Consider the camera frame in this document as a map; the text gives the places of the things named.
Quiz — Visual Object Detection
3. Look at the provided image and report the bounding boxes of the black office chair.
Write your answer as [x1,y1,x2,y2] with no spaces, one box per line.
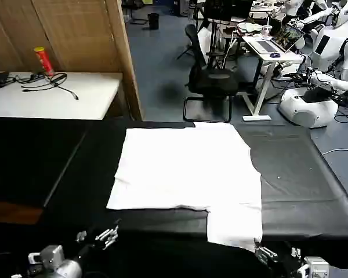
[182,24,240,123]

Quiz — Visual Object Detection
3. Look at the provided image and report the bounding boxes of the black table cover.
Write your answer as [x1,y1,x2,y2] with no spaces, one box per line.
[0,117,348,278]

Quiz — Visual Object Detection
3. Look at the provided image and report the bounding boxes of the silver open laptop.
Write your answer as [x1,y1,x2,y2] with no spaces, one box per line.
[249,24,306,54]

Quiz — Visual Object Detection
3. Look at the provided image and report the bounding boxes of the red cylindrical can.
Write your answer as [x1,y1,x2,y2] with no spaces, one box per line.
[33,46,55,78]

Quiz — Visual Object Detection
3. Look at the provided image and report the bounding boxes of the white side table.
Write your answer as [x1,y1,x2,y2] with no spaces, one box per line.
[0,71,124,121]

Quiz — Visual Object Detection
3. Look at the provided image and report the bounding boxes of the black cable bundle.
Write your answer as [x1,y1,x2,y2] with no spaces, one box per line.
[16,72,79,101]

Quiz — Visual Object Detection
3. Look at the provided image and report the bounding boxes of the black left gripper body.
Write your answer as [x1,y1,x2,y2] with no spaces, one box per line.
[62,239,105,261]

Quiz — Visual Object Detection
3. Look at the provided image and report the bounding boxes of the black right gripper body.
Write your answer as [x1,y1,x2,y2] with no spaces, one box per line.
[268,256,305,278]

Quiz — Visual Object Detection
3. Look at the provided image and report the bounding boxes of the white standing desk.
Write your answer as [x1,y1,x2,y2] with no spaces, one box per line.
[241,33,305,122]

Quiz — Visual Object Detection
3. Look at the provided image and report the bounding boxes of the black monitor on stand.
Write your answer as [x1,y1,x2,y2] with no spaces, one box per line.
[204,0,253,70]

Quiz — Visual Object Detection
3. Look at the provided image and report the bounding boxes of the wooden partition panel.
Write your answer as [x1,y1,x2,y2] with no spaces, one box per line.
[0,0,144,121]

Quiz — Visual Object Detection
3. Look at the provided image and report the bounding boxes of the white printed T-shirt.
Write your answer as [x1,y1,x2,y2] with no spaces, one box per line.
[106,121,264,253]

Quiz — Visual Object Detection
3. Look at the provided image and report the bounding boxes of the white humanoid robot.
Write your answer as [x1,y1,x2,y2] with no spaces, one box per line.
[284,0,335,28]
[278,0,348,129]

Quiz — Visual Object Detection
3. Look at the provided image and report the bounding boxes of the black waste bin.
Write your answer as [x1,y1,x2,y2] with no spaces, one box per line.
[147,13,160,30]

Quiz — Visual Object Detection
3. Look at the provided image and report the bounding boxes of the pale cloth pile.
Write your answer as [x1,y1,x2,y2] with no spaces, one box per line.
[237,22,263,33]

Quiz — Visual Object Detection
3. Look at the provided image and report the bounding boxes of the white floor cable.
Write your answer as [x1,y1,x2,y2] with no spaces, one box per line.
[321,130,348,156]

